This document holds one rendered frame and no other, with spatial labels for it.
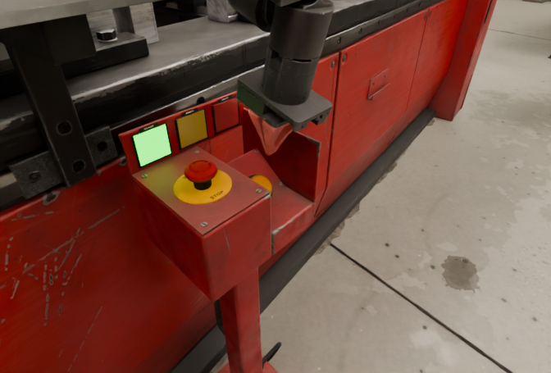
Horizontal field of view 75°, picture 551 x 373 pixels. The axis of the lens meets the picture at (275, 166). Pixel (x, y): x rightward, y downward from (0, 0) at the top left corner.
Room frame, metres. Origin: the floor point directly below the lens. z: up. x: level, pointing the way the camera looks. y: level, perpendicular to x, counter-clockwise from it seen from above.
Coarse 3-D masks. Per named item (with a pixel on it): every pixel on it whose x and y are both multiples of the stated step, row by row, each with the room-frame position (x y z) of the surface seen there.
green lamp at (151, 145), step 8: (160, 128) 0.41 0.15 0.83; (136, 136) 0.39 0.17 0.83; (144, 136) 0.40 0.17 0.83; (152, 136) 0.40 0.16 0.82; (160, 136) 0.41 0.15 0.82; (136, 144) 0.39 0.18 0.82; (144, 144) 0.39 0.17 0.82; (152, 144) 0.40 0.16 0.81; (160, 144) 0.41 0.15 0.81; (168, 144) 0.42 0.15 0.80; (144, 152) 0.39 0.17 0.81; (152, 152) 0.40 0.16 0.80; (160, 152) 0.41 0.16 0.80; (168, 152) 0.41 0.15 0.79; (144, 160) 0.39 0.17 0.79; (152, 160) 0.40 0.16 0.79
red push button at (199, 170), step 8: (200, 160) 0.37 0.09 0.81; (192, 168) 0.35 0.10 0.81; (200, 168) 0.35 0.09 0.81; (208, 168) 0.35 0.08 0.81; (216, 168) 0.36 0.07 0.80; (192, 176) 0.34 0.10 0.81; (200, 176) 0.34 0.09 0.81; (208, 176) 0.34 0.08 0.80; (200, 184) 0.34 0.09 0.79; (208, 184) 0.35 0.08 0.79
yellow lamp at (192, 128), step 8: (200, 112) 0.46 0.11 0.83; (176, 120) 0.43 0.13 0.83; (184, 120) 0.44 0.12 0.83; (192, 120) 0.45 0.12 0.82; (200, 120) 0.46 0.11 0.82; (184, 128) 0.44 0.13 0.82; (192, 128) 0.45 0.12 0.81; (200, 128) 0.45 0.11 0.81; (184, 136) 0.44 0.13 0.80; (192, 136) 0.44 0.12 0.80; (200, 136) 0.45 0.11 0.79; (184, 144) 0.43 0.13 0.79
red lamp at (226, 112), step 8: (216, 104) 0.48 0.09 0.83; (224, 104) 0.49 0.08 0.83; (232, 104) 0.50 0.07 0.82; (216, 112) 0.48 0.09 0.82; (224, 112) 0.49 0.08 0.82; (232, 112) 0.50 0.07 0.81; (216, 120) 0.48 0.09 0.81; (224, 120) 0.49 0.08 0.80; (232, 120) 0.50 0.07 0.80; (216, 128) 0.48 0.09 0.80; (224, 128) 0.48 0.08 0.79
